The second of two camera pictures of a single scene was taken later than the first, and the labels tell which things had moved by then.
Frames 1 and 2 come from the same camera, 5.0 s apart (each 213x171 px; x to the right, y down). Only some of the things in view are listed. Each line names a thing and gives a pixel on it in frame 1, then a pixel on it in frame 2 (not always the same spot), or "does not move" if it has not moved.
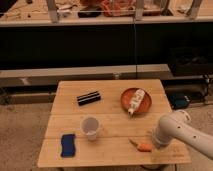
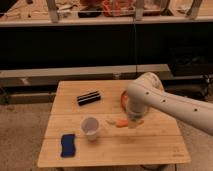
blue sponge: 68,146 does not move
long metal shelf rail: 50,77 does not move
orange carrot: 144,147 to 123,123
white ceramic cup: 89,125 does not move
